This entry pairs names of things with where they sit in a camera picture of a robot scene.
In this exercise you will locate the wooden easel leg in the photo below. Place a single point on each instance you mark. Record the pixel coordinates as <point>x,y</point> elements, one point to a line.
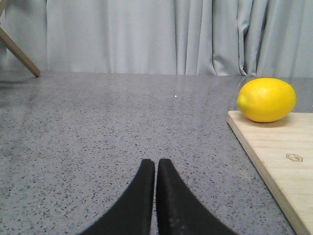
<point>18,53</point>

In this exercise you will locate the yellow lemon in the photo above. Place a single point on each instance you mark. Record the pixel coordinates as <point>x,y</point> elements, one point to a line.
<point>266,99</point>

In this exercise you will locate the light wooden cutting board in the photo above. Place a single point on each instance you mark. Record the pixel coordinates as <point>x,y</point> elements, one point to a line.
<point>282,153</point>

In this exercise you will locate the grey curtain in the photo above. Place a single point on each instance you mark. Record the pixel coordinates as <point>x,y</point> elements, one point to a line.
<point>188,37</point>

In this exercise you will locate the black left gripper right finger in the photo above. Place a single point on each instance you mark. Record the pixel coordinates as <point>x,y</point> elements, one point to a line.
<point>178,210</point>

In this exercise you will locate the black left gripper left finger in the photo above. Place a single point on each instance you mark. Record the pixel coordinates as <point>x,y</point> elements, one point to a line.
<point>132,212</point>

